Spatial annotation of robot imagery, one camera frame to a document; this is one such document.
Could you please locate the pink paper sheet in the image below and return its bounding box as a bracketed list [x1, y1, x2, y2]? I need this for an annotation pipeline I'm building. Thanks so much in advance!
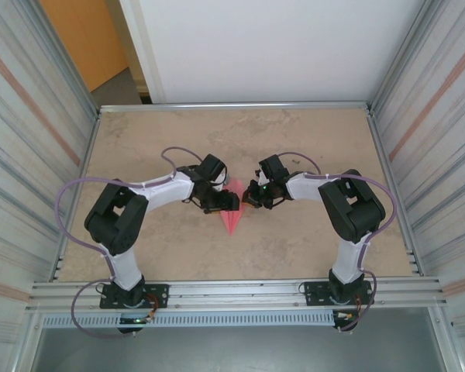
[218, 178, 246, 236]

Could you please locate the small black controller module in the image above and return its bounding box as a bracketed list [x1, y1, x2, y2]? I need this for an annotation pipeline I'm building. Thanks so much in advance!
[115, 314, 158, 335]
[332, 309, 360, 333]

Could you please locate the corrugated metal side panel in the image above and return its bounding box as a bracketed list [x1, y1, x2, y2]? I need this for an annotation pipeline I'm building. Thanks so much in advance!
[371, 0, 465, 330]
[0, 0, 100, 346]

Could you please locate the orange wooden door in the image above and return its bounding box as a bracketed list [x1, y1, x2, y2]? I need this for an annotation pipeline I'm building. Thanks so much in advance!
[38, 0, 131, 93]

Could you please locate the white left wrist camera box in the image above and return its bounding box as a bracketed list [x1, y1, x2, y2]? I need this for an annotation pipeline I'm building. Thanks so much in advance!
[212, 172, 232, 193]

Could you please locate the aluminium frame bar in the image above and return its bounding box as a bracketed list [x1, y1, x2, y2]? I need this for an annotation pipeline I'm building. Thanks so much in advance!
[98, 101, 373, 114]

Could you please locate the aluminium mounting rail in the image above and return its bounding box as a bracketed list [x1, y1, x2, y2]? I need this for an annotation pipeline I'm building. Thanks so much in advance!
[29, 275, 449, 311]

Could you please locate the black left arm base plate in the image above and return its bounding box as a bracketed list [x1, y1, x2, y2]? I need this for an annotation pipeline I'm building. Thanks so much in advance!
[99, 284, 170, 310]

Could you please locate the aluminium table side rail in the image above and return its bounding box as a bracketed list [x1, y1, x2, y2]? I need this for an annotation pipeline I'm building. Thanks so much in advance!
[53, 112, 102, 281]
[366, 108, 423, 277]

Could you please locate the grey slotted cable duct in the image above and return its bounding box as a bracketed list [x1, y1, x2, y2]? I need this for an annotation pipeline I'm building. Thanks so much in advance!
[40, 311, 336, 329]

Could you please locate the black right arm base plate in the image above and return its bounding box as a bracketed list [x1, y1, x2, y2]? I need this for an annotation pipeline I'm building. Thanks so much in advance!
[304, 279, 375, 307]

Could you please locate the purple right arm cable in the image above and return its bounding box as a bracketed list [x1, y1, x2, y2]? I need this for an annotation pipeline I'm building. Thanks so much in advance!
[277, 150, 397, 334]

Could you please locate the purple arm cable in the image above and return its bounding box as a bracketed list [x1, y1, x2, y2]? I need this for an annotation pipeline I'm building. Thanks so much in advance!
[277, 150, 397, 334]
[56, 146, 205, 340]

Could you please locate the white door frame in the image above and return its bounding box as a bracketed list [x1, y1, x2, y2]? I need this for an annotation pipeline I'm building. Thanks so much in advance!
[118, 0, 167, 105]

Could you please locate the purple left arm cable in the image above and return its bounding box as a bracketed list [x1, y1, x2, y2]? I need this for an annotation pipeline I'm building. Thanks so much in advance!
[56, 146, 205, 340]

